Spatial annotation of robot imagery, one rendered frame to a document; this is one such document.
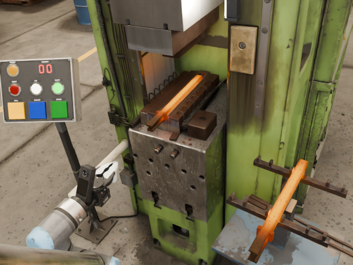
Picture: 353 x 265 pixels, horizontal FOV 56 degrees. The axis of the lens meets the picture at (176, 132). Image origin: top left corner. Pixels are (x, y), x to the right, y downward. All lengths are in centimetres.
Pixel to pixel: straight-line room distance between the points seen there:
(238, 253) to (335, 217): 121
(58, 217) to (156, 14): 72
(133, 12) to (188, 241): 125
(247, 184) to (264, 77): 58
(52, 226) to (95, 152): 190
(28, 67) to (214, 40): 87
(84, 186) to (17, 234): 148
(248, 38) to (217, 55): 52
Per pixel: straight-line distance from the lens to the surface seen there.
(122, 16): 129
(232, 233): 133
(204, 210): 157
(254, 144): 146
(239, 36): 122
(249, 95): 133
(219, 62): 172
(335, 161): 278
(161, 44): 123
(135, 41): 129
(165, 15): 118
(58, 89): 155
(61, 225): 103
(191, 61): 179
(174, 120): 137
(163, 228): 198
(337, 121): 322
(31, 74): 161
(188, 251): 194
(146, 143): 146
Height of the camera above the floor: 176
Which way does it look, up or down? 37 degrees down
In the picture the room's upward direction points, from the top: 5 degrees counter-clockwise
